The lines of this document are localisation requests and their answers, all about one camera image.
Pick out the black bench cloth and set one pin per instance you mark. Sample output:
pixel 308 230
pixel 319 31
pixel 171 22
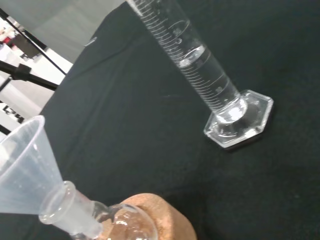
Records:
pixel 125 112

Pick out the clear tape strip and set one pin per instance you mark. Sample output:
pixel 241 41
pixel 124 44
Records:
pixel 90 41

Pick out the round-bottom glass flask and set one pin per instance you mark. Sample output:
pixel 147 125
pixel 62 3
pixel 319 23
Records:
pixel 75 212

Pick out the clear plastic funnel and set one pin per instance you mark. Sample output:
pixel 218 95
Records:
pixel 22 162

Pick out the black tripod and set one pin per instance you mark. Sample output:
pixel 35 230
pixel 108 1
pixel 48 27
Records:
pixel 22 72

